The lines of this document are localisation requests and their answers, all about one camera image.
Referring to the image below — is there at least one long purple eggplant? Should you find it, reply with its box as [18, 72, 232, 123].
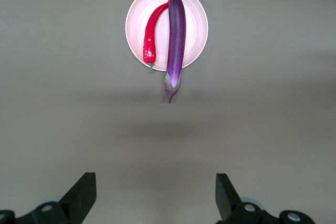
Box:
[164, 0, 186, 104]

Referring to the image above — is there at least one brown table cover sheet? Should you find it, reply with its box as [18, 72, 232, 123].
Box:
[0, 0, 336, 224]

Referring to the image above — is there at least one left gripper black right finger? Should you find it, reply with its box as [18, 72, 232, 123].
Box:
[215, 173, 316, 224]

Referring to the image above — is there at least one red chili pepper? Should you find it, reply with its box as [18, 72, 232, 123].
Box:
[143, 1, 170, 73]

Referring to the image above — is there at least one pink round plate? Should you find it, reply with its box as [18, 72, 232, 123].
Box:
[125, 0, 209, 72]

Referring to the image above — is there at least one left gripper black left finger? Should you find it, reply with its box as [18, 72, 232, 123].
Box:
[0, 172, 97, 224]

